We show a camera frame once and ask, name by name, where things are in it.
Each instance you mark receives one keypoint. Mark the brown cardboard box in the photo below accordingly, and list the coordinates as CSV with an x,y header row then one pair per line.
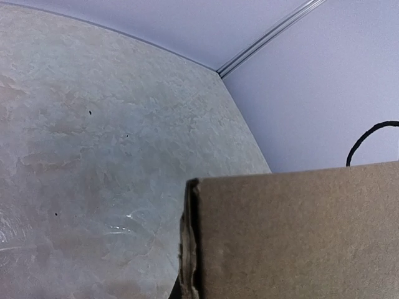
x,y
331,233

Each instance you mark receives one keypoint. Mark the right aluminium frame post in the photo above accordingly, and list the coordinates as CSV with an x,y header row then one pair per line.
x,y
275,30

